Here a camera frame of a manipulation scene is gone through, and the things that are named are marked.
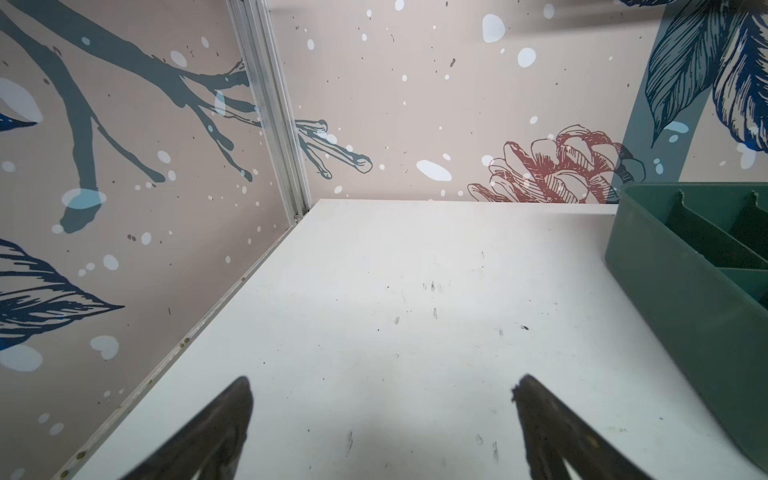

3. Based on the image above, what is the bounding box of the green plastic compartment tray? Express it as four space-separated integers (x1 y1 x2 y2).
605 182 767 470

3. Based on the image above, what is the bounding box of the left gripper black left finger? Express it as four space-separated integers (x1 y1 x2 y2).
124 376 254 480

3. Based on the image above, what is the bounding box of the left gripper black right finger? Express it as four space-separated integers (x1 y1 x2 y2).
512 374 650 480

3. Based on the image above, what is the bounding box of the aluminium frame corner post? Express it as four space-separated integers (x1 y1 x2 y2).
228 0 311 226

